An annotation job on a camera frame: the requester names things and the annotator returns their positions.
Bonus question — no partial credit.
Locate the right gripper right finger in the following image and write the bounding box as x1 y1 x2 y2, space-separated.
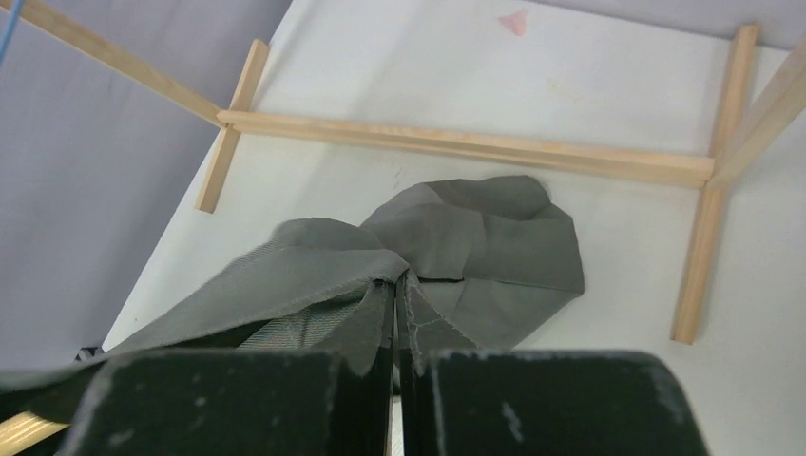
396 275 708 455

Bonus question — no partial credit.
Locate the wooden clothes rack frame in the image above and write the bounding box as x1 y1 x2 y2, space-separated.
19 1 805 345

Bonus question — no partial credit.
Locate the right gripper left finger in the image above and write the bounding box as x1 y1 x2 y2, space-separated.
60 282 394 455

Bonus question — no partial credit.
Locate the grey pleated skirt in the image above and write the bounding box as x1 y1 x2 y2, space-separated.
1 176 585 422

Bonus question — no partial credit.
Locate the yellow hanger with metal hook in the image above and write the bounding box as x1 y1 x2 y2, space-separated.
1 412 69 456

